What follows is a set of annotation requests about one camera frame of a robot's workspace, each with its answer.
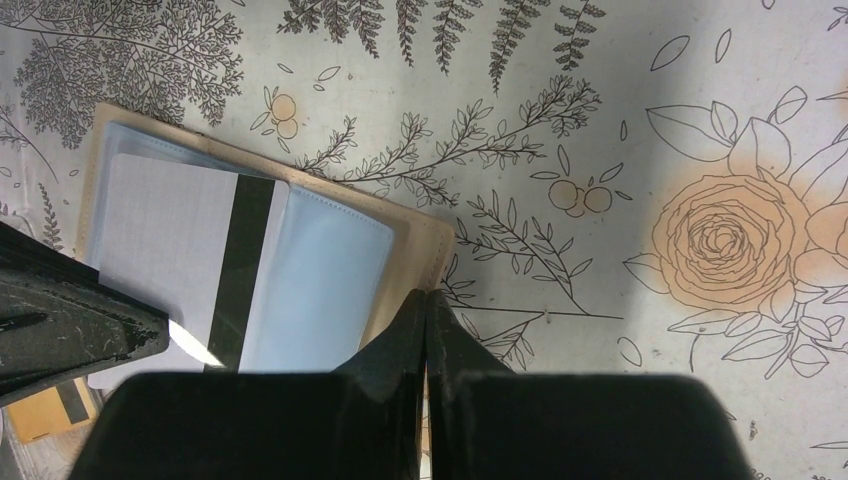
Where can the gold magnetic stripe cards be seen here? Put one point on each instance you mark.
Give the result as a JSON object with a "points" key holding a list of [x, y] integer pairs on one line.
{"points": [[53, 411]]}

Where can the white striped card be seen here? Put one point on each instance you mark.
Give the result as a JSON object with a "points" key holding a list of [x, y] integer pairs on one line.
{"points": [[189, 241]]}

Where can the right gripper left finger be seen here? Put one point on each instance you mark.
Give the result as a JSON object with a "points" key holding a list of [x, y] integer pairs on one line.
{"points": [[359, 421]]}

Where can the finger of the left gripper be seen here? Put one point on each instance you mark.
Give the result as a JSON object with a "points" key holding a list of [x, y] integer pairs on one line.
{"points": [[58, 323]]}

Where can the floral patterned table mat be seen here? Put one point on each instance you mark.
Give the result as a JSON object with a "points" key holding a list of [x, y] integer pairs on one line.
{"points": [[631, 186]]}

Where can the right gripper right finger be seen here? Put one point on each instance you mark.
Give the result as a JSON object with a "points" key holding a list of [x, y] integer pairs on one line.
{"points": [[488, 422]]}

